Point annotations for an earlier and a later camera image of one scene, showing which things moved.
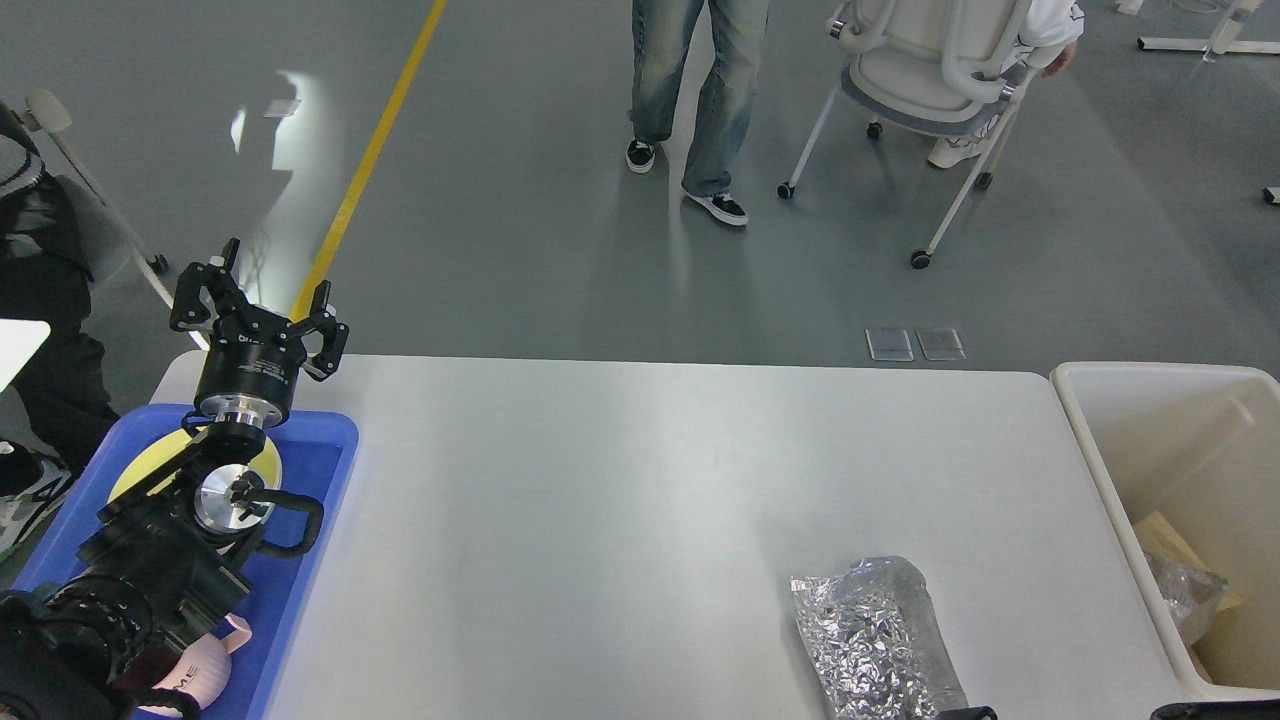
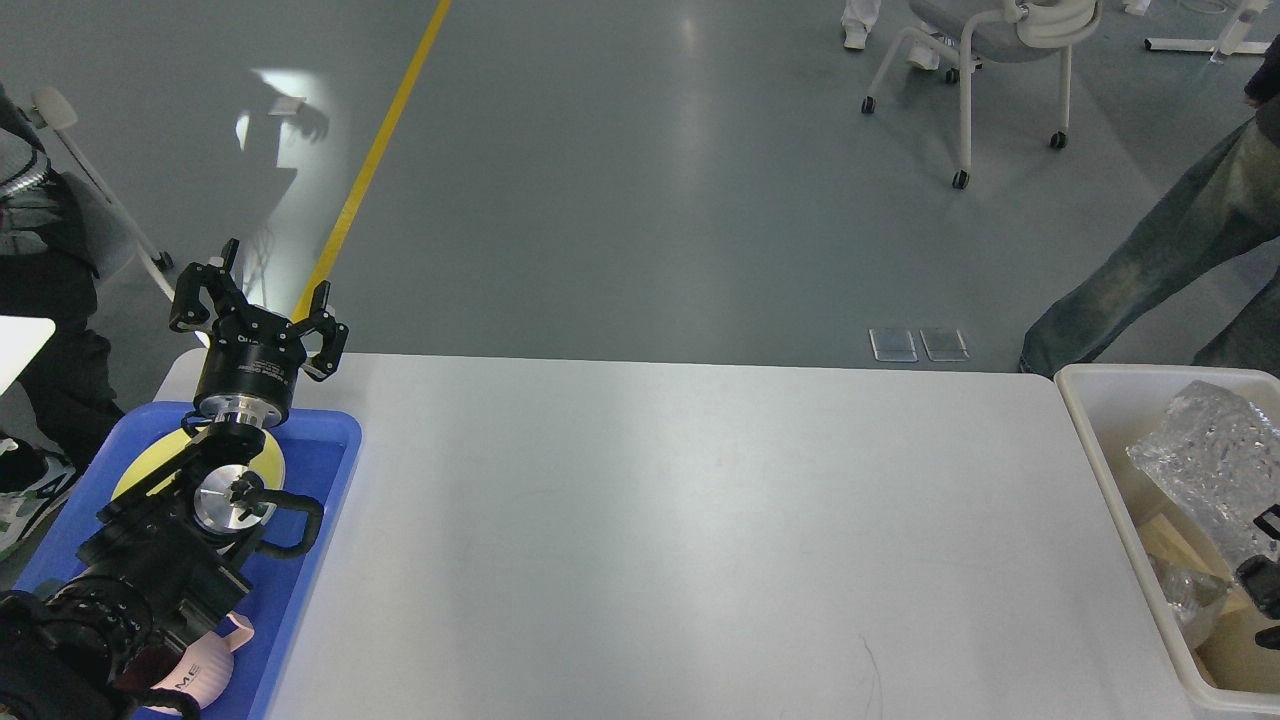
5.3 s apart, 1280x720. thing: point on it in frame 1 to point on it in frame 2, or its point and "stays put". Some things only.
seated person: [1047, 38] to [858, 19]
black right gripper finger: [970, 713] to [1265, 525]
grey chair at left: [106, 243] stays put
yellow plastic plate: [151, 456] stays put
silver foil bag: [874, 644] to [1216, 456]
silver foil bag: [1190, 593] stays put
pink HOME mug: [203, 668] stays put
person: [666, 35] to [1227, 201]
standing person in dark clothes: [62, 402] stays put
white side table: [20, 339] stays put
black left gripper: [251, 369] stays put
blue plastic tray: [315, 456] stays put
